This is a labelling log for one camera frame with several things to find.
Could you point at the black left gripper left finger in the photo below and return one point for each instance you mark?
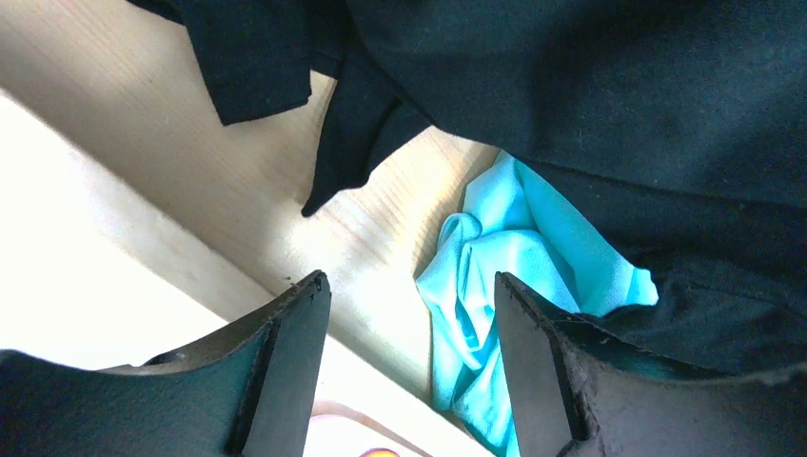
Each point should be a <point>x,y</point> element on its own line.
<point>246,389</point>

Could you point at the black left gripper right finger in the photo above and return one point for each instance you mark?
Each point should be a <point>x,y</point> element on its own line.
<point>579,390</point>

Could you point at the small orange round cookie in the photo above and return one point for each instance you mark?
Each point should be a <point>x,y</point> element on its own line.
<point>380,452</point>

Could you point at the lavender serving tray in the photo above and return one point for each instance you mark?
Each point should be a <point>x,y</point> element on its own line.
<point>335,436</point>

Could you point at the teal cloth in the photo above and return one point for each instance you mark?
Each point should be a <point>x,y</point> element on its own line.
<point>512,221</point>

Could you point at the black t-shirt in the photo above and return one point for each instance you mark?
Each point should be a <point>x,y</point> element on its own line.
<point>677,128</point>

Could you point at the wooden clothes rack frame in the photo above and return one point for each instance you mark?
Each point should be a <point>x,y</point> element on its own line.
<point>123,85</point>

